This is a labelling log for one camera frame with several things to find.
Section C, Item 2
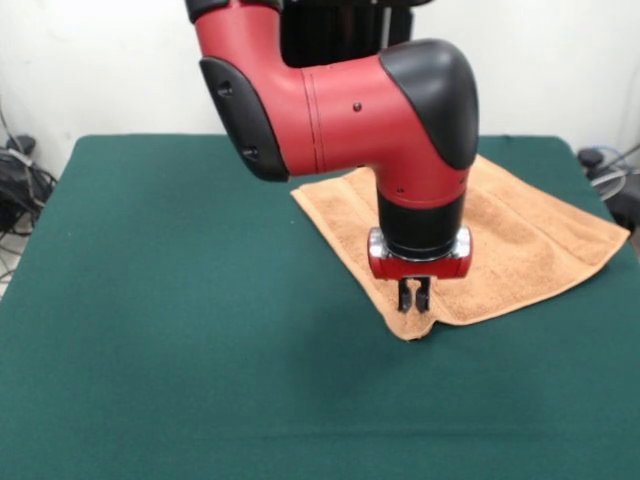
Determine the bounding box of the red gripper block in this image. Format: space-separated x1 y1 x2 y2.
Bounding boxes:
367 226 474 314

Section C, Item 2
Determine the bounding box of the tan terry towel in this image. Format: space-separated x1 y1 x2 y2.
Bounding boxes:
290 153 631 343

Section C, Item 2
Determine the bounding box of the dark green table cloth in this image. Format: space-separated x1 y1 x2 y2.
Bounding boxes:
0 133 640 480

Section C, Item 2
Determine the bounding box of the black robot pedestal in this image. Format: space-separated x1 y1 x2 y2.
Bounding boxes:
279 0 416 69

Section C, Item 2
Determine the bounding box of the black cable tangle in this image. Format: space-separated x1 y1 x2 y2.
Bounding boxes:
0 99 59 281

